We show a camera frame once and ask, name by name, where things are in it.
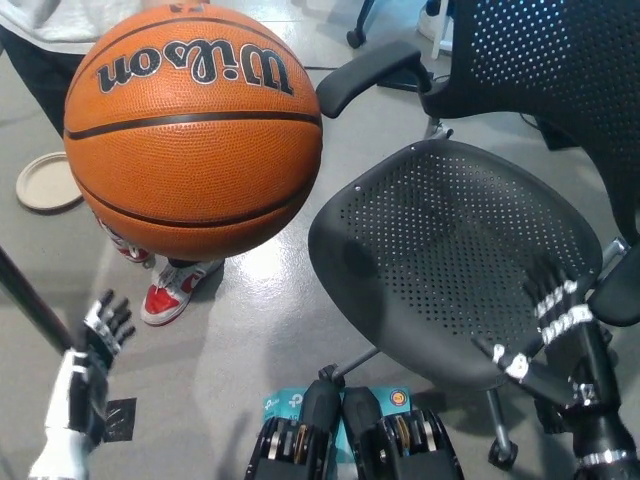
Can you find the black background chair base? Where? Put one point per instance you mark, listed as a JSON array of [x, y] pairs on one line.
[[356, 36]]

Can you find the black chair armrest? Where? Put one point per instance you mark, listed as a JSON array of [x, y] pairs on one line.
[[620, 295], [360, 75]]

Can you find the small black floor box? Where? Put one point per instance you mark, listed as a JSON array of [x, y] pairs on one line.
[[552, 135]]

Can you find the white furniture leg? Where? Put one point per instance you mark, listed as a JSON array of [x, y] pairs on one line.
[[442, 30]]

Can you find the black slanted pole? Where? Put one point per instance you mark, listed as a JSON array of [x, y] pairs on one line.
[[30, 300]]

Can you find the black perforated chair backrest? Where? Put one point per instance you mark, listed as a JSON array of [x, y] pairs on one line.
[[550, 65]]

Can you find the person in grey shirt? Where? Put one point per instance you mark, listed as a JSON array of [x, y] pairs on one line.
[[35, 60]]

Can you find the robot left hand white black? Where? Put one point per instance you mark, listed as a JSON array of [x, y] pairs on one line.
[[65, 400]]

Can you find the orange Wilson basketball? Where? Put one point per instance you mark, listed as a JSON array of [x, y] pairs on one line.
[[190, 150]]

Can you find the black tape square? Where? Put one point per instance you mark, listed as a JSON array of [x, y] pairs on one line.
[[120, 420]]

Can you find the black perforated chair seat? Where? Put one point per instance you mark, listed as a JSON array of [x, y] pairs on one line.
[[440, 240]]

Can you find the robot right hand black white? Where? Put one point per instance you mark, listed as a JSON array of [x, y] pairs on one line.
[[585, 370]]

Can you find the teal TP-Link box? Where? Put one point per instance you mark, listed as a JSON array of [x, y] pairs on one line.
[[282, 405]]

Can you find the beige paper plate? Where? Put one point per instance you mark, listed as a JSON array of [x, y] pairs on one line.
[[42, 185]]

